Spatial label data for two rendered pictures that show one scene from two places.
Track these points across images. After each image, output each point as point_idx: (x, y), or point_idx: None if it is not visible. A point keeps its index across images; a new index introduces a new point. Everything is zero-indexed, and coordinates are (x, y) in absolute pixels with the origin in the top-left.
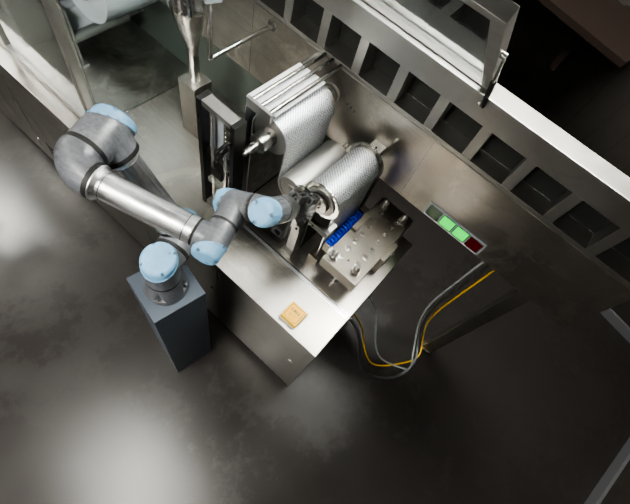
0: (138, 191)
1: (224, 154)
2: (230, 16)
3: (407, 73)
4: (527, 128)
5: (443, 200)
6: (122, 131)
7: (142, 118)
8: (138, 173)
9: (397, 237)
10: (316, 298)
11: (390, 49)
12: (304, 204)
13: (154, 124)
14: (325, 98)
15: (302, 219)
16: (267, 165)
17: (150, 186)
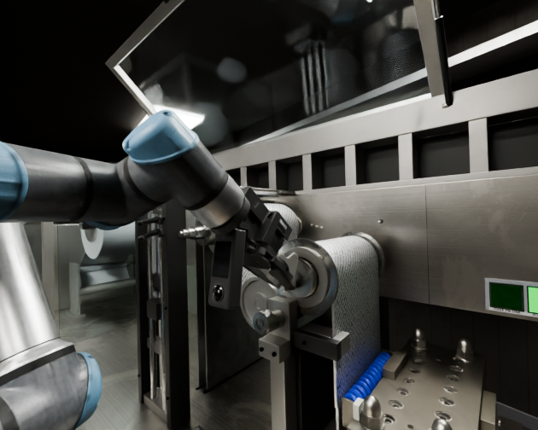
0: None
1: (153, 234)
2: None
3: (354, 147)
4: (524, 73)
5: (502, 261)
6: None
7: (108, 338)
8: None
9: (480, 378)
10: None
11: (330, 142)
12: (263, 224)
13: (119, 340)
14: (283, 206)
15: (265, 252)
16: (236, 331)
17: (10, 263)
